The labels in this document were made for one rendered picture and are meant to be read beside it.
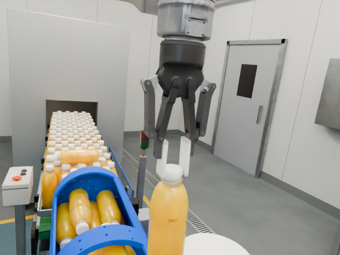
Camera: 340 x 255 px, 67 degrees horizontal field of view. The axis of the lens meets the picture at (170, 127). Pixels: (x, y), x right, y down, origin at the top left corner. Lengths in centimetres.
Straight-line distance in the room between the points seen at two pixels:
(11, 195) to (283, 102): 370
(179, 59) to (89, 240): 50
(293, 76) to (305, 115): 59
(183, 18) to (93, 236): 55
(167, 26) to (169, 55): 4
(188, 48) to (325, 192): 371
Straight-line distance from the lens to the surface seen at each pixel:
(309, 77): 404
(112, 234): 72
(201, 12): 41
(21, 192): 132
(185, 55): 41
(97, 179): 112
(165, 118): 43
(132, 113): 574
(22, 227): 150
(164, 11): 42
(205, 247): 104
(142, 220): 145
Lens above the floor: 166
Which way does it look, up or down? 13 degrees down
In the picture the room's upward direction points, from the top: 6 degrees clockwise
